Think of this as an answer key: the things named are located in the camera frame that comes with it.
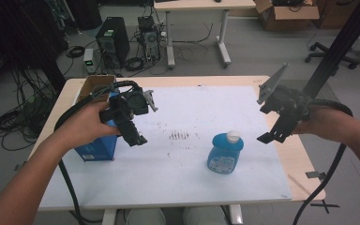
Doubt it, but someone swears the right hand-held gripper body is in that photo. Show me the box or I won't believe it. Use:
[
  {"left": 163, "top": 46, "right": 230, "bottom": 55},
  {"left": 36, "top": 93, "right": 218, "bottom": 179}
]
[{"left": 257, "top": 63, "right": 312, "bottom": 122}]

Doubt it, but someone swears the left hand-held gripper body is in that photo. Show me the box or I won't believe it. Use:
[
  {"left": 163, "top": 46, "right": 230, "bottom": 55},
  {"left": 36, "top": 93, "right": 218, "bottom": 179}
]
[{"left": 98, "top": 87, "right": 159, "bottom": 127}]

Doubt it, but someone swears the person's right hand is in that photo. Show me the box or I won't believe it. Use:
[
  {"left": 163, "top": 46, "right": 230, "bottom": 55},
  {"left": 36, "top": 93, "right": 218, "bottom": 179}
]
[{"left": 292, "top": 106, "right": 353, "bottom": 143}]

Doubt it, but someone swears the person's left hand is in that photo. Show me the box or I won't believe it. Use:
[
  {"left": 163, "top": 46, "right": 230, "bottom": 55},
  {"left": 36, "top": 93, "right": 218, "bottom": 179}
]
[{"left": 55, "top": 101, "right": 122, "bottom": 150}]

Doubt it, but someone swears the blue open cardboard box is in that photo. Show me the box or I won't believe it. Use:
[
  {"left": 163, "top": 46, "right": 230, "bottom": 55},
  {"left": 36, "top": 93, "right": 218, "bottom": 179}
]
[{"left": 73, "top": 74, "right": 120, "bottom": 162}]

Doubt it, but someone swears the blue bottle with white cap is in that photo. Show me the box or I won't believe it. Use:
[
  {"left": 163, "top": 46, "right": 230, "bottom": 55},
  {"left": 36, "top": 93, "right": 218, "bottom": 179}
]
[{"left": 206, "top": 129, "right": 245, "bottom": 175}]

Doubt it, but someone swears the white table mat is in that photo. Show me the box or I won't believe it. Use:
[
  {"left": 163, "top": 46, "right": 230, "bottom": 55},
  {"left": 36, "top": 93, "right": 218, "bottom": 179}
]
[{"left": 38, "top": 85, "right": 293, "bottom": 210}]

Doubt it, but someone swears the white power supply unit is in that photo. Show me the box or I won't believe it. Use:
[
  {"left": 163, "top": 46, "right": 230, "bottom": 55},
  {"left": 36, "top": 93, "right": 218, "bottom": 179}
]
[{"left": 82, "top": 48, "right": 97, "bottom": 75}]

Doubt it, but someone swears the black office chair base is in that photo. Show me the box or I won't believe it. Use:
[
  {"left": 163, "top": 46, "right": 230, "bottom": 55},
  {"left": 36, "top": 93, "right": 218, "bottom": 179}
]
[{"left": 304, "top": 41, "right": 360, "bottom": 71}]

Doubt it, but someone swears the large black computer tower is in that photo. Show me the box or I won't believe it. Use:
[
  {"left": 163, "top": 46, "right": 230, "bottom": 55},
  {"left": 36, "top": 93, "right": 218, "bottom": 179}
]
[{"left": 95, "top": 16, "right": 131, "bottom": 70}]

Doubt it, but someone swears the small black computer tower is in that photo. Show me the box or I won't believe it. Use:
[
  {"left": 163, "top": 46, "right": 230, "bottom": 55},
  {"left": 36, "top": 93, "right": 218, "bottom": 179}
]
[{"left": 137, "top": 15, "right": 162, "bottom": 64}]

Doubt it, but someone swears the white table leg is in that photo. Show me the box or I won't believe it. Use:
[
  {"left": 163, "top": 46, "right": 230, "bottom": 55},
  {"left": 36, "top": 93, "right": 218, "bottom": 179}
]
[
  {"left": 229, "top": 203, "right": 244, "bottom": 225},
  {"left": 100, "top": 208, "right": 118, "bottom": 225}
]

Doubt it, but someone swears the open brown cardboard box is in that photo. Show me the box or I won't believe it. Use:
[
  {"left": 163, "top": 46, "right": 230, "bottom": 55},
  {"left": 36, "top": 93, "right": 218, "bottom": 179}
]
[{"left": 253, "top": 0, "right": 321, "bottom": 32}]

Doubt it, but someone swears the white-legged background table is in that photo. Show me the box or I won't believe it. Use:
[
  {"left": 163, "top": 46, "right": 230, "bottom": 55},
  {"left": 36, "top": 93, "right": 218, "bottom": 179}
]
[{"left": 153, "top": 0, "right": 257, "bottom": 69}]

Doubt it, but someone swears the black curtain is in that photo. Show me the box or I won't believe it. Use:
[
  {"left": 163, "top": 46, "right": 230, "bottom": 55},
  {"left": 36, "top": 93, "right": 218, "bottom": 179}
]
[{"left": 0, "top": 0, "right": 71, "bottom": 93}]

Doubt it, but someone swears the coiled black cable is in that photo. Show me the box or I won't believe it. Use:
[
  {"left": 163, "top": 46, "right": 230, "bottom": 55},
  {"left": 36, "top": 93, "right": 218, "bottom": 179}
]
[
  {"left": 124, "top": 56, "right": 145, "bottom": 72},
  {"left": 65, "top": 45, "right": 86, "bottom": 59}
]

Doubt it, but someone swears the grey metal table bracket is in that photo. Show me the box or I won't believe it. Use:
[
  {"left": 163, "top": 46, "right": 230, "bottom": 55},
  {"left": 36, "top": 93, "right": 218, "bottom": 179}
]
[{"left": 305, "top": 171, "right": 326, "bottom": 181}]

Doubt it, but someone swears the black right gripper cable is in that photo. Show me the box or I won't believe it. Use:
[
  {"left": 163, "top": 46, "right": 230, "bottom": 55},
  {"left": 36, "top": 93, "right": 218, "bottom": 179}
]
[{"left": 292, "top": 98, "right": 354, "bottom": 225}]

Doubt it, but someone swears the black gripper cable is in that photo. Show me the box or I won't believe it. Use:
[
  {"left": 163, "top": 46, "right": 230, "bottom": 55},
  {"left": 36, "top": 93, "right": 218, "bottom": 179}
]
[
  {"left": 292, "top": 98, "right": 354, "bottom": 225},
  {"left": 53, "top": 80, "right": 143, "bottom": 225}
]

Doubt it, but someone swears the black metal stand post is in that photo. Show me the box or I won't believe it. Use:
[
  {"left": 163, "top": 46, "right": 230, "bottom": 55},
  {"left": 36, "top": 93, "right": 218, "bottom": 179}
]
[{"left": 300, "top": 0, "right": 360, "bottom": 100}]

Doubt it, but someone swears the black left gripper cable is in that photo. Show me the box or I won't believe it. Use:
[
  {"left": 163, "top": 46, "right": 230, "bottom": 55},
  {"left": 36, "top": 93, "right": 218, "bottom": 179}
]
[{"left": 53, "top": 80, "right": 143, "bottom": 225}]

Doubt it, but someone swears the tangle of black floor cables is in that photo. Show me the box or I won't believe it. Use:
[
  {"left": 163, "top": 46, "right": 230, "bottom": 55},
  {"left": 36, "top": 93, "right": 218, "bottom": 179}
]
[{"left": 0, "top": 67, "right": 59, "bottom": 152}]

